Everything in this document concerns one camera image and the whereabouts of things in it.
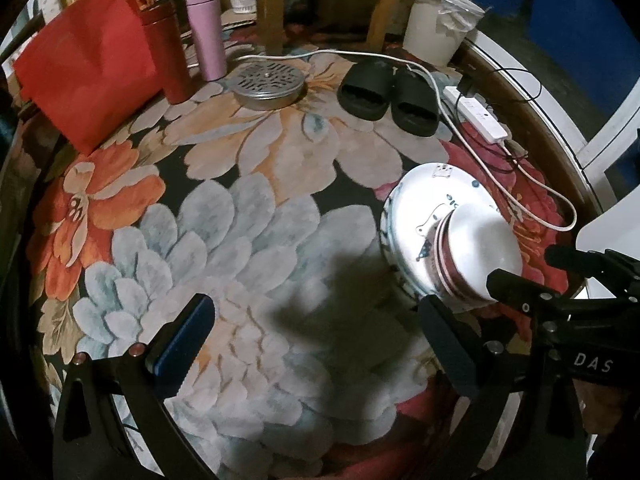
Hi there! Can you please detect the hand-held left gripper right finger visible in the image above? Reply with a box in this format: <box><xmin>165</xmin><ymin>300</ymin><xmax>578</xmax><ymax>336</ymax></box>
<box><xmin>419</xmin><ymin>294</ymin><xmax>588</xmax><ymax>480</ymax></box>

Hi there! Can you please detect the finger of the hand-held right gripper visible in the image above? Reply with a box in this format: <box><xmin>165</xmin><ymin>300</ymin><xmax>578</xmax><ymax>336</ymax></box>
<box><xmin>544</xmin><ymin>244</ymin><xmax>640</xmax><ymax>306</ymax></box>
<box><xmin>485</xmin><ymin>267</ymin><xmax>563</xmax><ymax>321</ymax></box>

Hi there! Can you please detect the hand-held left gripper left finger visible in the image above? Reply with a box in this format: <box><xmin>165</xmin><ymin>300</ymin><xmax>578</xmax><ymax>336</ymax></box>
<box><xmin>52</xmin><ymin>292</ymin><xmax>221</xmax><ymax>480</ymax></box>

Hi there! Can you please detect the white plate with bear print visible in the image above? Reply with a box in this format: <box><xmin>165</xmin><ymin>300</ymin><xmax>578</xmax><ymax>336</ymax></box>
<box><xmin>387</xmin><ymin>162</ymin><xmax>506</xmax><ymax>301</ymax></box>

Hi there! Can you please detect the floral rug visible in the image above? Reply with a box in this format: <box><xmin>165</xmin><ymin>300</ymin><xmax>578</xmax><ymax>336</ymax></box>
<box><xmin>27</xmin><ymin>25</ymin><xmax>581</xmax><ymax>480</ymax></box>

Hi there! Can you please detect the white power strip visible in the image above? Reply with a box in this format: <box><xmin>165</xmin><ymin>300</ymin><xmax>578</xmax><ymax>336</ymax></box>
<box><xmin>444</xmin><ymin>86</ymin><xmax>510</xmax><ymax>143</ymax></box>

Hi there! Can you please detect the black slipper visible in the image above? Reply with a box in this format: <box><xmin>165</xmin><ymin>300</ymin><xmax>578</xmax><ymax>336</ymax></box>
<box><xmin>337</xmin><ymin>57</ymin><xmax>398</xmax><ymax>121</ymax></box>
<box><xmin>391</xmin><ymin>67</ymin><xmax>443</xmax><ymax>137</ymax></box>

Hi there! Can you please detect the round perforated metal tin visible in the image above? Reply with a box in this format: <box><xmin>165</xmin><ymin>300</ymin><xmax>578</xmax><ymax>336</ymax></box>
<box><xmin>227</xmin><ymin>59</ymin><xmax>307</xmax><ymax>110</ymax></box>

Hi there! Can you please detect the white bucket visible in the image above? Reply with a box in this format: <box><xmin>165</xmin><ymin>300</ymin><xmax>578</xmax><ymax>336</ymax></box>
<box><xmin>402</xmin><ymin>0</ymin><xmax>486</xmax><ymax>66</ymax></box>

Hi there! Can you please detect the red bag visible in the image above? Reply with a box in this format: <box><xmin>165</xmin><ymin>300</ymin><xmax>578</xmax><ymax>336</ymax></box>
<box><xmin>12</xmin><ymin>0</ymin><xmax>166</xmax><ymax>157</ymax></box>

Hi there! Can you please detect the red bottle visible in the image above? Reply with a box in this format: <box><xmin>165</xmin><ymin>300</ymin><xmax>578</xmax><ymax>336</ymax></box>
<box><xmin>139</xmin><ymin>0</ymin><xmax>193</xmax><ymax>106</ymax></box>

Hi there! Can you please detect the pink bottle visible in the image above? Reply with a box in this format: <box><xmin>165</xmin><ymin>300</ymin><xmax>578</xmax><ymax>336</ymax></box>
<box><xmin>185</xmin><ymin>0</ymin><xmax>228</xmax><ymax>82</ymax></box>

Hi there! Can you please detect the wooden chair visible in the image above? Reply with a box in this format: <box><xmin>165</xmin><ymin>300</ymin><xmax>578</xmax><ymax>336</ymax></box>
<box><xmin>255</xmin><ymin>0</ymin><xmax>406</xmax><ymax>53</ymax></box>

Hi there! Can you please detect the black plug with cable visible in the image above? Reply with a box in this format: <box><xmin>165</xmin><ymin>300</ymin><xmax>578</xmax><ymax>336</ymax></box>
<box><xmin>460</xmin><ymin>66</ymin><xmax>543</xmax><ymax>106</ymax></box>

